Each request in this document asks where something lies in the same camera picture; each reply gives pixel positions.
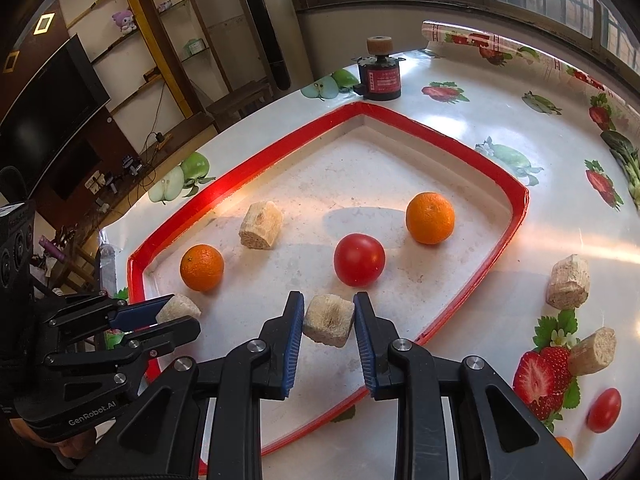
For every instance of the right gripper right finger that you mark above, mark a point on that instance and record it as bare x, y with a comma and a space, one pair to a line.
496, 436

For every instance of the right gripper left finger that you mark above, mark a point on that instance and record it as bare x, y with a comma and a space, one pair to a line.
217, 402

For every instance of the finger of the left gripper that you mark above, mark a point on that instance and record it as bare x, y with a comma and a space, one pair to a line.
145, 341
131, 317

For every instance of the beige sugarcane chunk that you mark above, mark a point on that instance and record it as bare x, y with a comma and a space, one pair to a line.
177, 307
594, 353
569, 283
328, 320
261, 225

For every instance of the orange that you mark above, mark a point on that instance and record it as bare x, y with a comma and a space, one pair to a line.
202, 268
566, 444

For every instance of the red tomato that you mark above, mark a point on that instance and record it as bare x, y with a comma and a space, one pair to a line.
359, 260
604, 411

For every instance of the orange mid table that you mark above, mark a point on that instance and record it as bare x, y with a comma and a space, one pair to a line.
430, 218

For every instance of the person's left hand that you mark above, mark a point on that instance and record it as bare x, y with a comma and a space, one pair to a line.
75, 447

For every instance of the fruit print tablecloth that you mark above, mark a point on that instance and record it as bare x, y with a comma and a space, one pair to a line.
524, 112

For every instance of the black television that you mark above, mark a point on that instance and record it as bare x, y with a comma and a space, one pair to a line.
52, 108

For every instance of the red rimmed white tray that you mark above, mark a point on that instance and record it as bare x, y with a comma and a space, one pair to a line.
353, 170

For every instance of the wooden stool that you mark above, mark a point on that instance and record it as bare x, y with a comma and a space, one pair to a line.
240, 103

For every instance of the purple plush toy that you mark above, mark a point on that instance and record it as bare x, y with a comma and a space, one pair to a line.
125, 21

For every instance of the green vegetable bunch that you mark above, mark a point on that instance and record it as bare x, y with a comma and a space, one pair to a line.
626, 155

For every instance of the black motor with red label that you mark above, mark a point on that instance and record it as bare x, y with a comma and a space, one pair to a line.
379, 72

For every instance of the standing air conditioner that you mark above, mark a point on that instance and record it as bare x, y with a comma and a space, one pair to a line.
279, 41

